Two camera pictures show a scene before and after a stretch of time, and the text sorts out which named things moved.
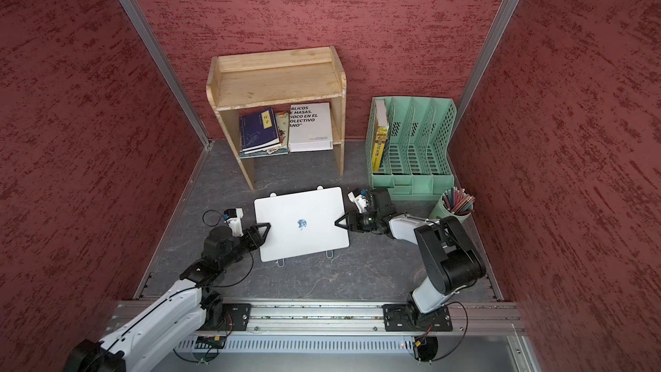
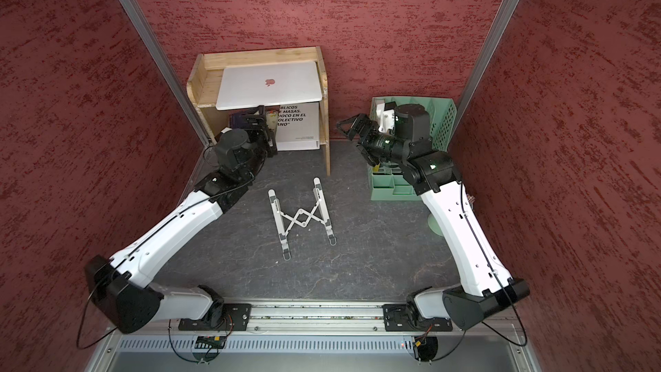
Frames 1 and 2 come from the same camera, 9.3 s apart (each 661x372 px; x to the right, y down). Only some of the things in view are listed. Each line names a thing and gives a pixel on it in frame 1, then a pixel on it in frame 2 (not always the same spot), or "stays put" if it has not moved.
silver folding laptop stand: (329, 253) to (284, 222)
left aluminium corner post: (155, 47) stays put
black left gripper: (255, 237) to (261, 129)
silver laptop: (301, 223) to (268, 83)
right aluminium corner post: (496, 34) stays put
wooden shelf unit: (241, 84) to (204, 83)
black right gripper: (342, 226) to (361, 120)
